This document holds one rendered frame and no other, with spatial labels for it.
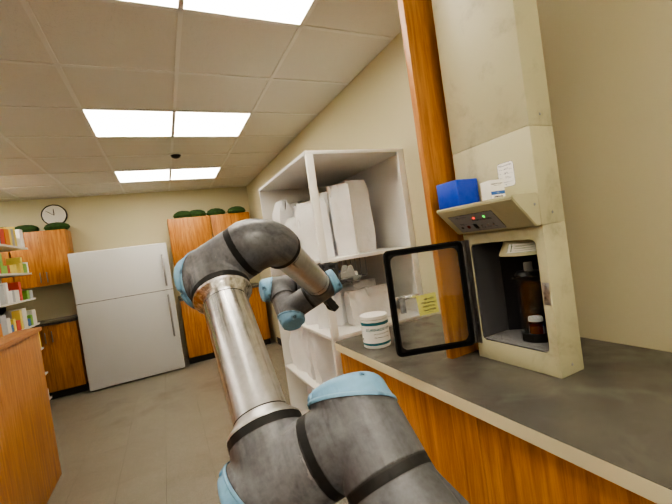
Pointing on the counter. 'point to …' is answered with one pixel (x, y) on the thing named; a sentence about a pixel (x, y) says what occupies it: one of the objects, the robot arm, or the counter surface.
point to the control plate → (477, 221)
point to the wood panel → (429, 118)
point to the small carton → (492, 189)
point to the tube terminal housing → (530, 156)
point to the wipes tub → (375, 329)
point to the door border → (395, 300)
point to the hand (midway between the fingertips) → (357, 278)
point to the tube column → (490, 68)
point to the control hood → (529, 205)
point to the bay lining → (497, 287)
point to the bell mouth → (518, 248)
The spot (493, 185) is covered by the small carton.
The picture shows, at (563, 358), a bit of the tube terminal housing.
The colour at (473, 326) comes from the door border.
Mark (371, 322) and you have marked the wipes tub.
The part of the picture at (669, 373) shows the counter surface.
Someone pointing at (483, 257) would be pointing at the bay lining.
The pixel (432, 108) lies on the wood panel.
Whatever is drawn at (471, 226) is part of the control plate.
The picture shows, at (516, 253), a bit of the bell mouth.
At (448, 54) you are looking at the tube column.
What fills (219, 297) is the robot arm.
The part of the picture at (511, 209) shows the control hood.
